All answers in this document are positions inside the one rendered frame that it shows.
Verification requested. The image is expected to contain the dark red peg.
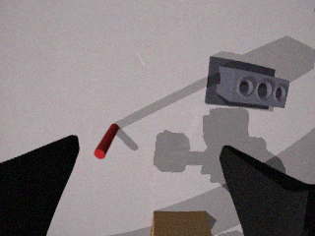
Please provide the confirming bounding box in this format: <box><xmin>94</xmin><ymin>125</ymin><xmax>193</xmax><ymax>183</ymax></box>
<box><xmin>94</xmin><ymin>125</ymin><xmax>118</xmax><ymax>160</ymax></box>

